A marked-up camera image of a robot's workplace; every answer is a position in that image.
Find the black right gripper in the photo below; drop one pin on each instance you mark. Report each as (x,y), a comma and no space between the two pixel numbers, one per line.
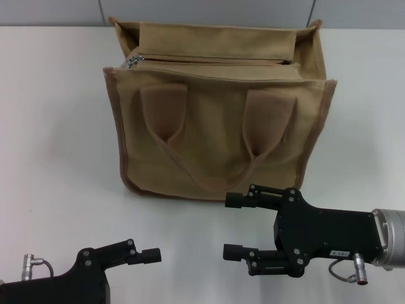
(322,234)

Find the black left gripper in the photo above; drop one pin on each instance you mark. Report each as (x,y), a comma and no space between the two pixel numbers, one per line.
(63,289)

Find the khaki canvas food bag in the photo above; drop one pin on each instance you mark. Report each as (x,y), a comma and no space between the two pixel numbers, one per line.
(215,126)

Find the silver metal zipper pull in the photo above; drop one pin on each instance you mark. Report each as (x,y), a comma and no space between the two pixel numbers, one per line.
(134,60)

